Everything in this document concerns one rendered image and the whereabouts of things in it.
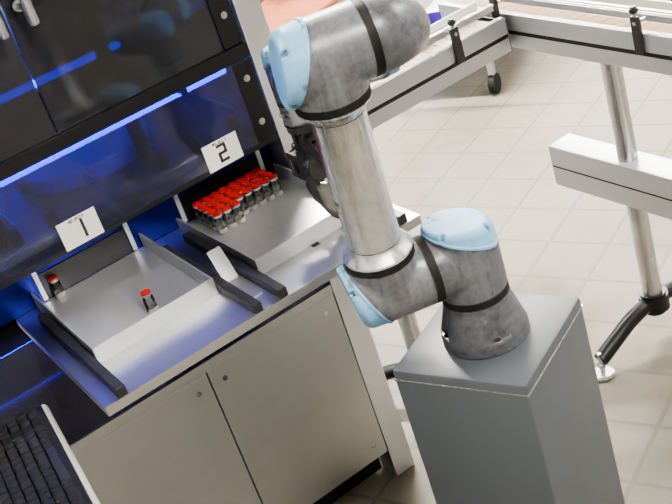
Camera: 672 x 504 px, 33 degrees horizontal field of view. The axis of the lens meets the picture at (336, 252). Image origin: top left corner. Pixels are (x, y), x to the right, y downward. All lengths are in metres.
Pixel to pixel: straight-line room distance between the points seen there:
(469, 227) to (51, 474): 0.81
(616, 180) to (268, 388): 1.03
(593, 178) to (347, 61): 1.51
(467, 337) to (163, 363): 0.54
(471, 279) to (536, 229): 1.98
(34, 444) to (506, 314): 0.85
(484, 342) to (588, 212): 1.99
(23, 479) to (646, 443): 1.53
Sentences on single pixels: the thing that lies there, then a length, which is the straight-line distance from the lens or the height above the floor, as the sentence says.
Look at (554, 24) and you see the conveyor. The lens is 2.79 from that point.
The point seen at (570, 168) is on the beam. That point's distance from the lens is 3.03.
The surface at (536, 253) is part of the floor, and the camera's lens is 3.66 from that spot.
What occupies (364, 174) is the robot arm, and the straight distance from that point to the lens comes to 1.67.
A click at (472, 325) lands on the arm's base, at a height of 0.85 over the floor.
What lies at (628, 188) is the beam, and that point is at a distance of 2.90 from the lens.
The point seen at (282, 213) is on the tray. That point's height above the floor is 0.88.
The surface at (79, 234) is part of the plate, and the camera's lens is 2.28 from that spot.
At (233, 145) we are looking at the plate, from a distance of 2.38.
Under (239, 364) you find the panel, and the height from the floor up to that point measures 0.55.
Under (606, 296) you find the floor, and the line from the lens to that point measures 3.39.
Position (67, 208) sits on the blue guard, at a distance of 2.26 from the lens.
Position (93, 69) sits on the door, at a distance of 2.24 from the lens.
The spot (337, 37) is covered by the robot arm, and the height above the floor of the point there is 1.41.
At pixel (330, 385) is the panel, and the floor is 0.36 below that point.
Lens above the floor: 1.89
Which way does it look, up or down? 28 degrees down
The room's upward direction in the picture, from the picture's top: 19 degrees counter-clockwise
